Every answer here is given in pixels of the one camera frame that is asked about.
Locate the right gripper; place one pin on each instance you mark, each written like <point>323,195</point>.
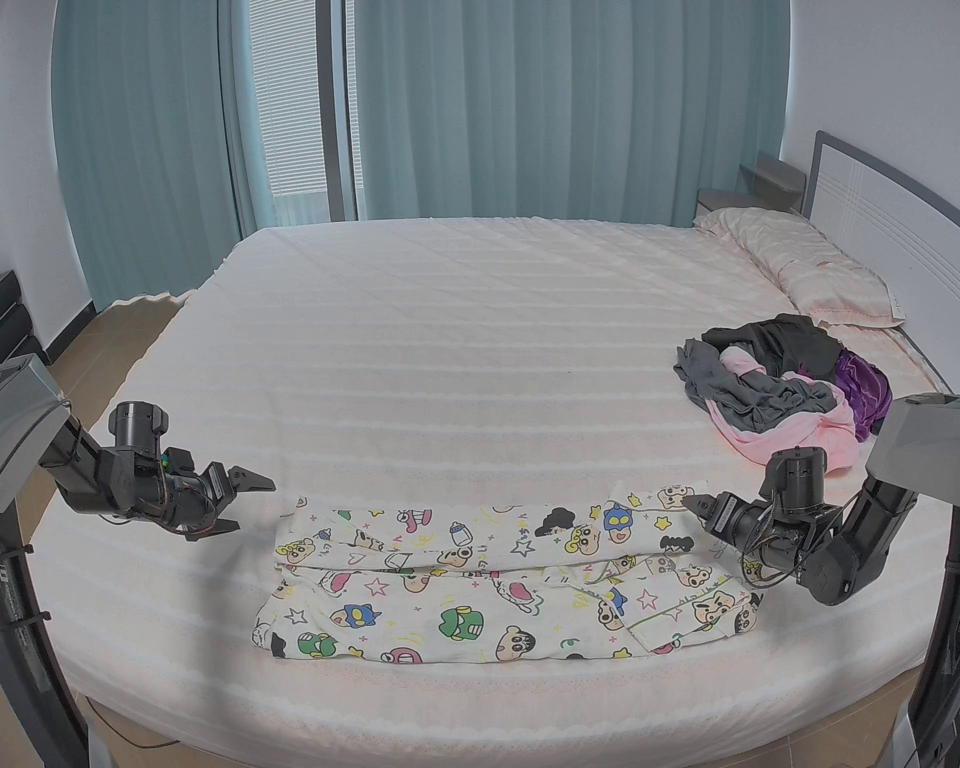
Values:
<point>739,521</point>

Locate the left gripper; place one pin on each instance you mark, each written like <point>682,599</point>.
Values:
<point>199,502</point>

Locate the white printed pyjama top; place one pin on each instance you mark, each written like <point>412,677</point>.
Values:
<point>487,592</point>

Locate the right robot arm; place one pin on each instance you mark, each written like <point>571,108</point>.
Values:
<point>885,487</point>

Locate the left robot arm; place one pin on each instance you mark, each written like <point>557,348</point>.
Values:
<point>82,472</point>

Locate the pile of clothes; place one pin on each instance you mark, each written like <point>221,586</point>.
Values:
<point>772,390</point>

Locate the bed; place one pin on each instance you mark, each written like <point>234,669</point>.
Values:
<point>450,337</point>

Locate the pale pink pillow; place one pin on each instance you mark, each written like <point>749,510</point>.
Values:
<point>802,262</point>

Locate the grey bedside table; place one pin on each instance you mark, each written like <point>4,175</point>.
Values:
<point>765,184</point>

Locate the blue-green curtain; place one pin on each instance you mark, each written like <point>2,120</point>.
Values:
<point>562,105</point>
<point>150,150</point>

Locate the window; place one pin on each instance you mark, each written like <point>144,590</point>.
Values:
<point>300,105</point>

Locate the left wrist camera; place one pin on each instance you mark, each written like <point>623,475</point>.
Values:
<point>176,461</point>

